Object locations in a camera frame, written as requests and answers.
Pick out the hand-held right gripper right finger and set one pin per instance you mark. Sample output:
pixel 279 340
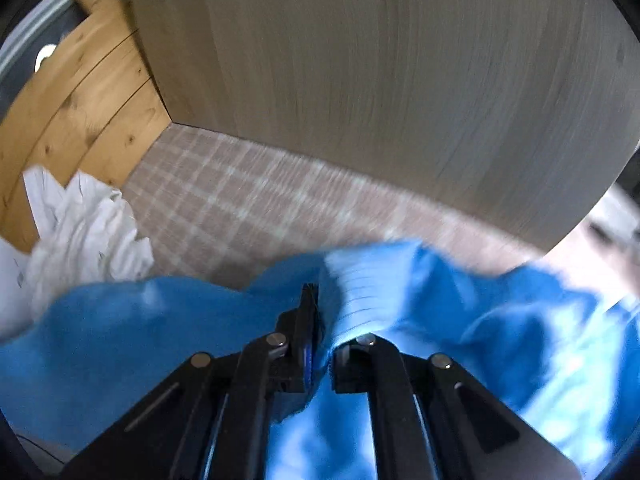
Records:
pixel 350 370

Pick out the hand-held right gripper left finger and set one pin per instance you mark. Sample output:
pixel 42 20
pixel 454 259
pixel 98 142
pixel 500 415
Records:
pixel 306 355

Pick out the blue striped garment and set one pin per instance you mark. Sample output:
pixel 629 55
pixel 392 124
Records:
pixel 450 320

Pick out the white crumpled cloth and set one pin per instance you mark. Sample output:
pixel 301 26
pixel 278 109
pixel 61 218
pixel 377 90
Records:
pixel 85 240

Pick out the light wood panel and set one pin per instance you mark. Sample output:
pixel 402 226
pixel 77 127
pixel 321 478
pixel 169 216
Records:
pixel 375 85

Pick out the pine plank board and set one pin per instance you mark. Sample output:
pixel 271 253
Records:
pixel 85 110

